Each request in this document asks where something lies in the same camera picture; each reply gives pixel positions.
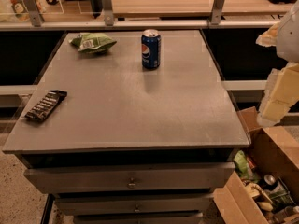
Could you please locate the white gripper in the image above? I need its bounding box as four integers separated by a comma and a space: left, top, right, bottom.
256, 0, 299, 127

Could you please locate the black rxbar chocolate wrapper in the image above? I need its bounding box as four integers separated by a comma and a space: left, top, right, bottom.
25, 90, 67, 122

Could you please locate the cardboard box of snacks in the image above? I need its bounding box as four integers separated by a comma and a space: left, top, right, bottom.
213, 106, 299, 224

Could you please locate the blue pepsi can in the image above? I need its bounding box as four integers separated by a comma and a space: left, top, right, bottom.
141, 29, 161, 69

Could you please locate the wooden shelf board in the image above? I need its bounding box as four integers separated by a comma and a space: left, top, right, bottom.
112, 0, 292, 17

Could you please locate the grey drawer cabinet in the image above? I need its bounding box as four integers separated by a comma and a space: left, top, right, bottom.
4, 30, 249, 224

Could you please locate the green chip bag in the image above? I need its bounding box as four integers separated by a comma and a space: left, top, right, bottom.
69, 33, 117, 53

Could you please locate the orange snack package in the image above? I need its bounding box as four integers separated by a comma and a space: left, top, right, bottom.
0, 0, 46, 22

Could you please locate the metal rail with brackets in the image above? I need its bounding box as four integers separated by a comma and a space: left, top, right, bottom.
0, 0, 283, 32

